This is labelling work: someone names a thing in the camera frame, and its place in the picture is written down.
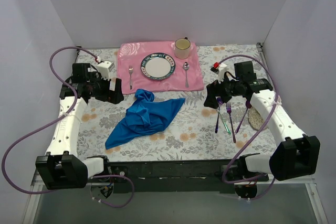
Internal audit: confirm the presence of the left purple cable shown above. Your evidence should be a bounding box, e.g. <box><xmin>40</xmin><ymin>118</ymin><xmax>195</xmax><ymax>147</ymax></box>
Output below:
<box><xmin>1</xmin><ymin>46</ymin><xmax>135</xmax><ymax>208</ymax></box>

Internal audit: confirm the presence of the iridescent purple fork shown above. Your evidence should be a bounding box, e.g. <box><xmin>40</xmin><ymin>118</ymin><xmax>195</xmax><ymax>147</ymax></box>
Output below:
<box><xmin>226</xmin><ymin>102</ymin><xmax>236</xmax><ymax>143</ymax></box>

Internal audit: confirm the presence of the cream mug with dark rim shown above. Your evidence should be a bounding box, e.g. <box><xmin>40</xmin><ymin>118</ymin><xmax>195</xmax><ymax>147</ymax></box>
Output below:
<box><xmin>174</xmin><ymin>37</ymin><xmax>191</xmax><ymax>59</ymax></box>

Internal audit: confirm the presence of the silver fork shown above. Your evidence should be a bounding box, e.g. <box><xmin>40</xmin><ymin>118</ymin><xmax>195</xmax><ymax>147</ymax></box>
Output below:
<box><xmin>129</xmin><ymin>66</ymin><xmax>133</xmax><ymax>90</ymax></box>

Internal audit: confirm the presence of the white plate with patterned rim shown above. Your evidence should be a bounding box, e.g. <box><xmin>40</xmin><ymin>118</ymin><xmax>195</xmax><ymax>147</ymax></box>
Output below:
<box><xmin>140</xmin><ymin>52</ymin><xmax>176</xmax><ymax>81</ymax></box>

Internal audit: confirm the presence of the aluminium frame rail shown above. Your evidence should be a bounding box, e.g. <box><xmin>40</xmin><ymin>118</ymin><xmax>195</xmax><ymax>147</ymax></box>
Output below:
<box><xmin>20</xmin><ymin>174</ymin><xmax>329</xmax><ymax>224</ymax></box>

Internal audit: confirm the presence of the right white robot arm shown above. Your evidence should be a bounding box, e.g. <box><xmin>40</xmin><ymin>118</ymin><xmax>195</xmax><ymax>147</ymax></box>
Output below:
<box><xmin>204</xmin><ymin>61</ymin><xmax>320</xmax><ymax>181</ymax></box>

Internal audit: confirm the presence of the purple cable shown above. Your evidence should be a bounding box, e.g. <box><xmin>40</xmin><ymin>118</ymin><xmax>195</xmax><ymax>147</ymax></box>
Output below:
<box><xmin>1</xmin><ymin>46</ymin><xmax>135</xmax><ymax>208</ymax></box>
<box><xmin>217</xmin><ymin>54</ymin><xmax>279</xmax><ymax>201</ymax></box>

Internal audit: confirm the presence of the silver spoon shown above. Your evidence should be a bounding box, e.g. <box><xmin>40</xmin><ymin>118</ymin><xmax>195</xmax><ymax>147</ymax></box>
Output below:
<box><xmin>183</xmin><ymin>62</ymin><xmax>190</xmax><ymax>88</ymax></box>

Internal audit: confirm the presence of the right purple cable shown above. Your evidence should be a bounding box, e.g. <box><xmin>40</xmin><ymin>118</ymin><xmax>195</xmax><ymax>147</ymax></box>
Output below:
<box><xmin>217</xmin><ymin>54</ymin><xmax>279</xmax><ymax>201</ymax></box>

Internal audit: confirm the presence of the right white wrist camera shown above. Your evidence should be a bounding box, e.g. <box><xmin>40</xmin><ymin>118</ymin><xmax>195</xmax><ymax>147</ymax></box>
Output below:
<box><xmin>211</xmin><ymin>62</ymin><xmax>228</xmax><ymax>83</ymax></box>

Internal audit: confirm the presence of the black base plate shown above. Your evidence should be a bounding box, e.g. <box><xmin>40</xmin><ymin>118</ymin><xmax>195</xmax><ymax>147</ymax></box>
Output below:
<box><xmin>81</xmin><ymin>158</ymin><xmax>271</xmax><ymax>196</ymax></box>

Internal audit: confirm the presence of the blue satin napkin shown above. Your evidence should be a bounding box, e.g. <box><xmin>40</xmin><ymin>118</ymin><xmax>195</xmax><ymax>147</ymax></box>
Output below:
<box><xmin>105</xmin><ymin>89</ymin><xmax>185</xmax><ymax>149</ymax></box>

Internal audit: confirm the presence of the iridescent purple spoon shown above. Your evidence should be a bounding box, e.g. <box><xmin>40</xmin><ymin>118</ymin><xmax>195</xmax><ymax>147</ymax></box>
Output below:
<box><xmin>215</xmin><ymin>97</ymin><xmax>226</xmax><ymax>133</ymax></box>

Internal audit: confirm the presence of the speckled round coaster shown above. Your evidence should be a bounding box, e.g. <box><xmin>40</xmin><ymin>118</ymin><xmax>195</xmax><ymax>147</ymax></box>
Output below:
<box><xmin>248</xmin><ymin>107</ymin><xmax>264</xmax><ymax>130</ymax></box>

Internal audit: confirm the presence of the pink satin placemat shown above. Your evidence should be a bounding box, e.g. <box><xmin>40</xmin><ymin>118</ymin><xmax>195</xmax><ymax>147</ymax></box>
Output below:
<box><xmin>117</xmin><ymin>41</ymin><xmax>204</xmax><ymax>94</ymax></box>

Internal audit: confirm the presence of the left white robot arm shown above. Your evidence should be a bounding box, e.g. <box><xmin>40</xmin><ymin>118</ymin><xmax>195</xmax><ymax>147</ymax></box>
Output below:
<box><xmin>35</xmin><ymin>61</ymin><xmax>124</xmax><ymax>190</ymax></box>

